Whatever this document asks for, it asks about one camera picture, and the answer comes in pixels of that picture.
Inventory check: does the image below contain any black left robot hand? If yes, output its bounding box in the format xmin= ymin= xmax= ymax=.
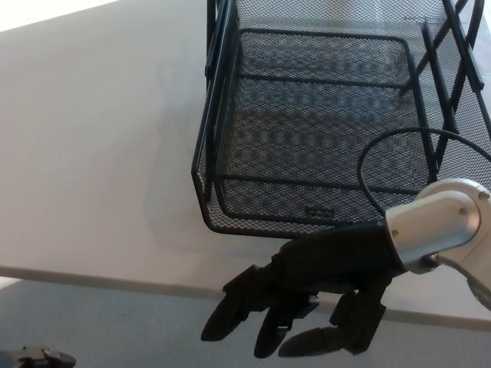
xmin=0 ymin=344 xmax=77 ymax=368

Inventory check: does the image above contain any large black mesh drawer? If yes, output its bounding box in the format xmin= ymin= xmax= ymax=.
xmin=190 ymin=0 xmax=491 ymax=242

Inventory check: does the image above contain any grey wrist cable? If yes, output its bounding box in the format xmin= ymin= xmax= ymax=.
xmin=421 ymin=252 xmax=491 ymax=310

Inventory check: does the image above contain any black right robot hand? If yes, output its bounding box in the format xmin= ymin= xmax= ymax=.
xmin=199 ymin=220 xmax=406 ymax=358

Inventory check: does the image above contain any black mesh tray with label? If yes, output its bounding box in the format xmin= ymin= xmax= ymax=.
xmin=216 ymin=28 xmax=427 ymax=232

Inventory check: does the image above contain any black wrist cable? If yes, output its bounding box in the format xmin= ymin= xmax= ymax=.
xmin=356 ymin=127 xmax=491 ymax=220

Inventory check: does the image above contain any black metal rack frame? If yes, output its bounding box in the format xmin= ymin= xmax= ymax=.
xmin=204 ymin=0 xmax=491 ymax=209

